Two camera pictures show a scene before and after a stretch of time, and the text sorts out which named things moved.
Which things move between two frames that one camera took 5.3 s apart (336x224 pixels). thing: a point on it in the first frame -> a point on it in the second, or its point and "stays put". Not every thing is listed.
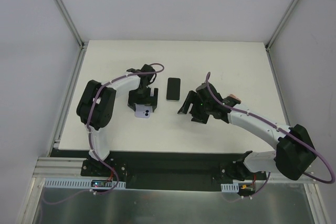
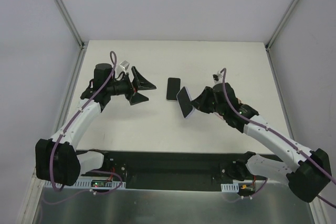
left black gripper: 143,101 -> 132,89
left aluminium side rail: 68,99 stays put
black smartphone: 173,90 stays put
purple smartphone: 142,111 -> 185,102
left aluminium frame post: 64,10 stays put
